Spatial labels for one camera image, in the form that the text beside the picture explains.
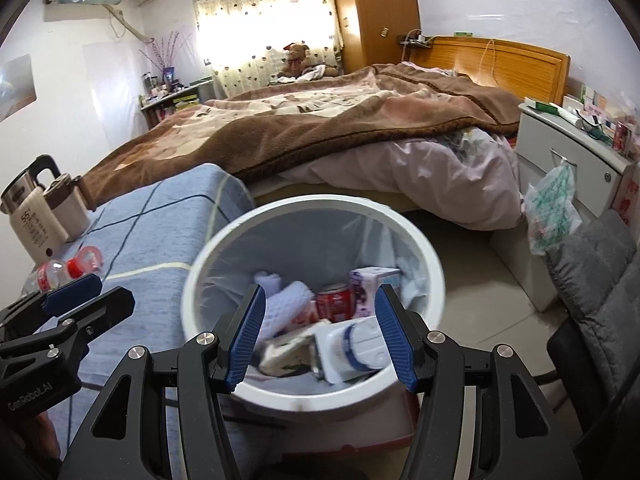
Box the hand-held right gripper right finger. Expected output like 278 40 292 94
374 284 583 480

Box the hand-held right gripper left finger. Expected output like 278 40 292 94
57 282 268 480

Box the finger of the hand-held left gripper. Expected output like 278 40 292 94
0 286 137 361
0 274 103 326

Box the white and blue package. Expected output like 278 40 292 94
312 316 393 386

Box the red drink can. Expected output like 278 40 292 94
315 282 356 323

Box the white round bin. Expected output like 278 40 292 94
180 197 446 413

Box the clear bottle with red cap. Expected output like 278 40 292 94
25 244 104 295

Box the beige flattened carton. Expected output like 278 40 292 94
260 327 321 376

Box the purple and white carton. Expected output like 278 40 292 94
348 266 403 318

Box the white paper towel wad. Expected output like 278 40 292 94
252 271 313 343

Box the white electric kettle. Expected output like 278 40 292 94
0 155 71 265

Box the beige lidded jug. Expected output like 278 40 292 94
42 174 92 241

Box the blue checked tablecloth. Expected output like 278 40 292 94
22 162 281 480

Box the pink duvet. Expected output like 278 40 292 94
277 127 523 231

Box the black chair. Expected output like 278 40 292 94
547 317 621 466

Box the cluttered side desk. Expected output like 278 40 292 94
139 77 218 131

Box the green printed plastic bag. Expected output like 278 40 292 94
522 160 583 256

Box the grey cushioned chair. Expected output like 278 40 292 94
545 209 640 411

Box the bed with brown blanket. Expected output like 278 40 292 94
80 62 523 211

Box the vase with purple branches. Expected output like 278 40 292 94
150 30 193 86

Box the white nightstand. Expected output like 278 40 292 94
515 102 636 211

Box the wrapped air conditioner pipe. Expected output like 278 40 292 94
102 4 153 43

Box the white carton with red print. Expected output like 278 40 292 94
612 160 640 231

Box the green and white box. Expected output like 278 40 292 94
525 96 566 113

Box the brown teddy bear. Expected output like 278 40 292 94
277 42 326 78

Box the wooden bed headboard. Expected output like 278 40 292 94
415 36 571 101

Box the pile of small boxes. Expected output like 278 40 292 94
562 85 640 161

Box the wooden wardrobe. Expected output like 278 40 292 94
326 0 421 73

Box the shiny wall poster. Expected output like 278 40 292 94
0 55 38 123

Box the wall shelf with power strip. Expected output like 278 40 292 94
397 30 436 51

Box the white charging cable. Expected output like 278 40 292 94
480 37 501 88

